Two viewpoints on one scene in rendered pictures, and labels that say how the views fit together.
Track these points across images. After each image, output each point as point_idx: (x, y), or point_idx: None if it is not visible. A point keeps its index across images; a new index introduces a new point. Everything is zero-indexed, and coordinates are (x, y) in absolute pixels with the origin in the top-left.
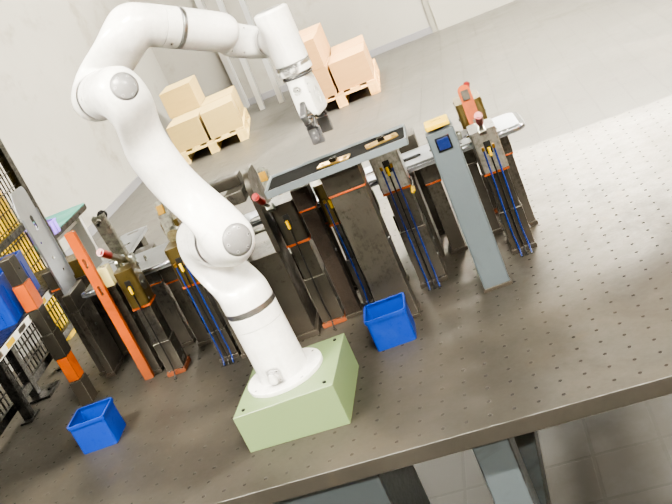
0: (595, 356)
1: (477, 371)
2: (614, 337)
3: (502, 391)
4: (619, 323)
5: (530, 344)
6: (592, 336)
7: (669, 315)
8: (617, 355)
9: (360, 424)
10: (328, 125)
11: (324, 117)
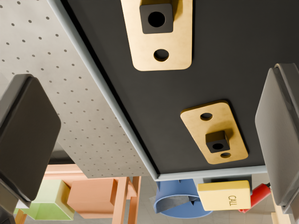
0: (55, 88)
1: (35, 13)
2: (76, 97)
3: (10, 36)
4: (92, 100)
5: (74, 51)
6: (79, 87)
7: (95, 119)
8: (56, 98)
9: None
10: (264, 135)
11: (280, 189)
